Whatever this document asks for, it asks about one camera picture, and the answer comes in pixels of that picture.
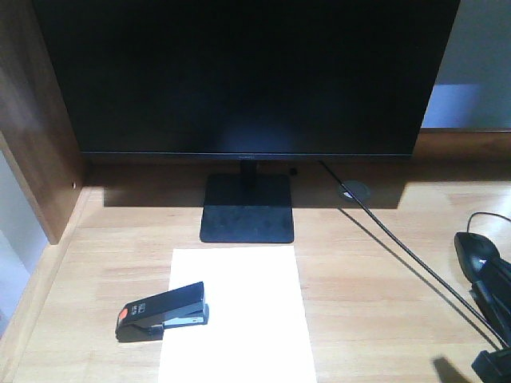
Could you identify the wooden shelf unit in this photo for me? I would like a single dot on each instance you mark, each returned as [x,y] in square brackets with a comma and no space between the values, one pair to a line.
[36,133]

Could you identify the black stapler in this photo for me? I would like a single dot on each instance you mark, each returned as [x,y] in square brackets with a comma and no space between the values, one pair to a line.
[148,318]

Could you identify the grey desk cable grommet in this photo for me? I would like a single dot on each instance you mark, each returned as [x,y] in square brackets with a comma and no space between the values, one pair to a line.
[350,189]

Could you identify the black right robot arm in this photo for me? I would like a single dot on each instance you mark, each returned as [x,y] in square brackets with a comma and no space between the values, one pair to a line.
[491,292]

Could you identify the white paper sheets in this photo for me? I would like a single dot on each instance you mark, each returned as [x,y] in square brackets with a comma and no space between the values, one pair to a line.
[257,328]

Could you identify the black computer monitor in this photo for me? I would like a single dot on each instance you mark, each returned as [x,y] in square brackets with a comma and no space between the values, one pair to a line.
[246,81]

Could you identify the black computer mouse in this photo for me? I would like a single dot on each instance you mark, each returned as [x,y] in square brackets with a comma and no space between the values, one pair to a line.
[473,251]

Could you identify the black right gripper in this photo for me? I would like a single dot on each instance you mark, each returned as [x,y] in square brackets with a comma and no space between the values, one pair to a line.
[493,367]

